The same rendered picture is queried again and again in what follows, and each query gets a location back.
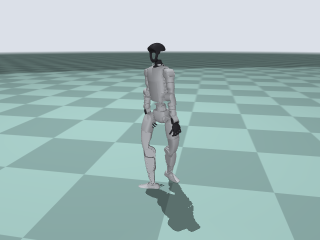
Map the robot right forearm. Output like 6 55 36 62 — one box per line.
143 94 151 114

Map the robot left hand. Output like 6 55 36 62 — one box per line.
169 118 181 137

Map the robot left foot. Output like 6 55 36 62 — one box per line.
164 170 180 183

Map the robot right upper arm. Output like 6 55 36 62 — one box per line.
143 68 150 97

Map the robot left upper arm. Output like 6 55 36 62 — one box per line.
162 68 175 102

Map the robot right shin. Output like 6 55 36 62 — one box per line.
143 151 156 185

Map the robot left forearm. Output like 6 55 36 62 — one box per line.
167 93 179 123

